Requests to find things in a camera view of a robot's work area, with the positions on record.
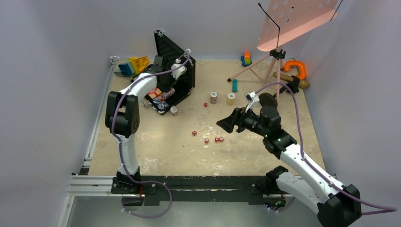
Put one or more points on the black round disc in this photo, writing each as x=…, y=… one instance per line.
x=267, y=99

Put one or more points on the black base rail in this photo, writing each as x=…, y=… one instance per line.
x=253, y=190

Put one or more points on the purple chip stack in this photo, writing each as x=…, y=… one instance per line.
x=165, y=95

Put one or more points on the wooden rolling pin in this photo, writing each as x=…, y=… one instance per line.
x=302, y=83

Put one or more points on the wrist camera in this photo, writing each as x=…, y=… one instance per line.
x=252, y=101
x=178, y=69

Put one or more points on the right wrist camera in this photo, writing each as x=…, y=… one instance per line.
x=252, y=101

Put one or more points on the blue yellow lego bricks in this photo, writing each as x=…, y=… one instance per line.
x=133, y=66

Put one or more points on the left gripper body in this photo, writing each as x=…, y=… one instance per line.
x=168, y=81

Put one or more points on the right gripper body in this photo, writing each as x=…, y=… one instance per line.
x=248, y=121

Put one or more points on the blue white chip stack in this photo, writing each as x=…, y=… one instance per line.
x=160, y=105

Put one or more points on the yellow 50 chip stack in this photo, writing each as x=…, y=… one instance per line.
x=230, y=99

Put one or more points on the black poker chip case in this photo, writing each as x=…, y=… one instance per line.
x=167, y=52

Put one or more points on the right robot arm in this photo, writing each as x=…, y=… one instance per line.
x=319, y=191

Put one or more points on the pink music stand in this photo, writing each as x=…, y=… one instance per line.
x=285, y=21

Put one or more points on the red 100 chip stack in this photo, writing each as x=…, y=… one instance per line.
x=213, y=97

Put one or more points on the short red chip stack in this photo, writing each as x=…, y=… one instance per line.
x=174, y=111

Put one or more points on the teal block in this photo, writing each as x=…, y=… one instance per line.
x=234, y=85

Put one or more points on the red Texas Hold'em card deck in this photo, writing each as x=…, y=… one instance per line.
x=154, y=93

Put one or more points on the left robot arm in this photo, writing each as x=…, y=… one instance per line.
x=122, y=119

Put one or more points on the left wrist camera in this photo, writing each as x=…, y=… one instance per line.
x=178, y=69

